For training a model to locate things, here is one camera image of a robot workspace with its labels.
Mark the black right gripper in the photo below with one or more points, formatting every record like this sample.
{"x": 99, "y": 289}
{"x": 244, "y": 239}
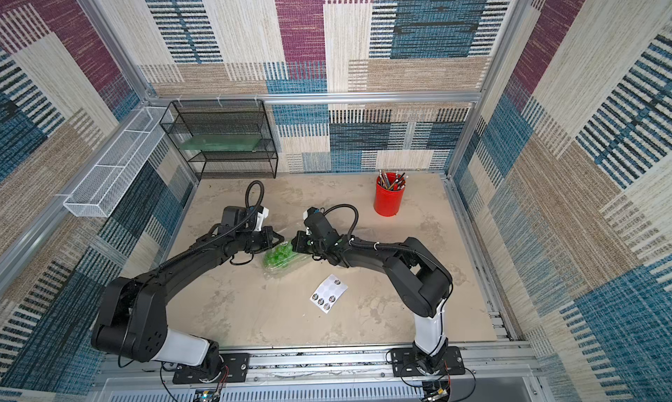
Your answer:
{"x": 305, "y": 242}

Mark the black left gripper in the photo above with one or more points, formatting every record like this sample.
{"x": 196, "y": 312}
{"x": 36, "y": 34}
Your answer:
{"x": 269, "y": 235}

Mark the clear box of green grapes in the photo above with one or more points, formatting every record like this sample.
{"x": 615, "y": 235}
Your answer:
{"x": 278, "y": 264}

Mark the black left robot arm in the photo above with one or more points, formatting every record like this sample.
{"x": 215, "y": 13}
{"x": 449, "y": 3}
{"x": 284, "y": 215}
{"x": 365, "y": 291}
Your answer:
{"x": 132, "y": 317}

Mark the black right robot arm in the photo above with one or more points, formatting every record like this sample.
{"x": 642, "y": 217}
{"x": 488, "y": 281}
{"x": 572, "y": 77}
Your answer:
{"x": 422, "y": 283}

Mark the red pencil cup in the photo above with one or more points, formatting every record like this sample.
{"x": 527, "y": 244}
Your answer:
{"x": 387, "y": 203}

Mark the green mat on shelf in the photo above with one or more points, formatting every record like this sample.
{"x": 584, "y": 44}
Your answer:
{"x": 221, "y": 143}

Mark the pencils in red cup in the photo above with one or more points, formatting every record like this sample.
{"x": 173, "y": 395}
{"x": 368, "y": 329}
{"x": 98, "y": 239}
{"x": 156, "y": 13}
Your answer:
{"x": 391, "y": 181}

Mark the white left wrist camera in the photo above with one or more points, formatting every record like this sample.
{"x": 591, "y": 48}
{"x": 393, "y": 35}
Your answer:
{"x": 262, "y": 214}

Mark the black wire mesh shelf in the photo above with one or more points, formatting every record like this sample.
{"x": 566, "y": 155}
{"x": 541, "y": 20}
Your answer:
{"x": 185, "y": 119}

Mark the white wire mesh basket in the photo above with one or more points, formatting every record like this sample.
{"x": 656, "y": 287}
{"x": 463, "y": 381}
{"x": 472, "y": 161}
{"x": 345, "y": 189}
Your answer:
{"x": 106, "y": 183}

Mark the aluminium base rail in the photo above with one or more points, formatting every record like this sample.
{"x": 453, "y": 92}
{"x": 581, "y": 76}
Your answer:
{"x": 481, "y": 371}

